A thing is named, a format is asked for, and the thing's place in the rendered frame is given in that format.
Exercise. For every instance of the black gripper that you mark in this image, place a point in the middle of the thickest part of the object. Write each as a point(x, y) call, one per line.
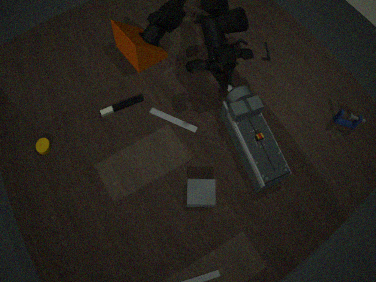
point(212, 65)

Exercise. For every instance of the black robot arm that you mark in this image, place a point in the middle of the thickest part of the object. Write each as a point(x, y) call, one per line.
point(220, 21)

